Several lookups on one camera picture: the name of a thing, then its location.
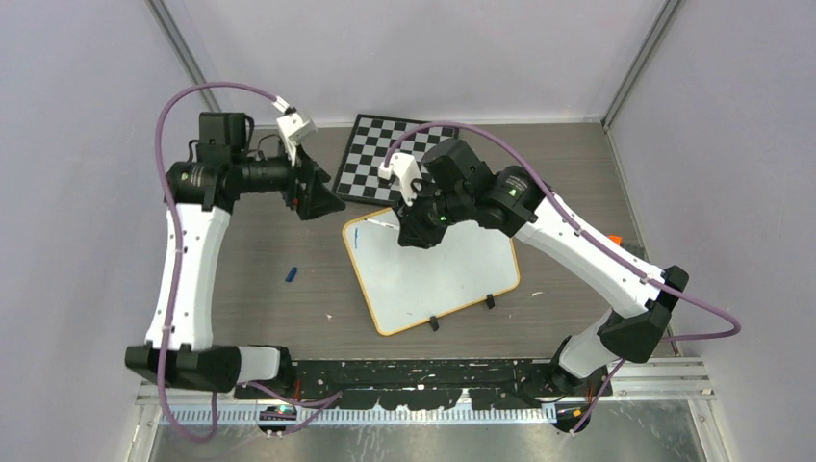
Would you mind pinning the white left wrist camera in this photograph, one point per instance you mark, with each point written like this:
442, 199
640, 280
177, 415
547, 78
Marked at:
293, 128

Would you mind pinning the white toothed cable rail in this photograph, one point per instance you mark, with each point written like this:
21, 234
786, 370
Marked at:
286, 415

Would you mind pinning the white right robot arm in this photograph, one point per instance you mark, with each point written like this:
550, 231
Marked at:
641, 296

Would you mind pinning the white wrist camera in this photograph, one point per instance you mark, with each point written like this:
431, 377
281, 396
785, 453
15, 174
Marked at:
293, 128
403, 168

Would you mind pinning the black white chessboard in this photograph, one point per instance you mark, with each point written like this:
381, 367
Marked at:
357, 178

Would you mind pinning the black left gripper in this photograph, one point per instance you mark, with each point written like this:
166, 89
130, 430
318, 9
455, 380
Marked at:
317, 198

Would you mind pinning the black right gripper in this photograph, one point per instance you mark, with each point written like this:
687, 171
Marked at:
413, 228

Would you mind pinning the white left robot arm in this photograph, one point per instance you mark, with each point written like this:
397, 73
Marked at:
179, 350

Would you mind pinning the yellow framed whiteboard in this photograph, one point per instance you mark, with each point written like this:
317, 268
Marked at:
404, 287

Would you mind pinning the white blue marker pen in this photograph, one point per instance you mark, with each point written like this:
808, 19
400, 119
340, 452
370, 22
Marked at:
382, 223

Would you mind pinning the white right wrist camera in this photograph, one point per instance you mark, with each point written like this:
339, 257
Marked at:
403, 168

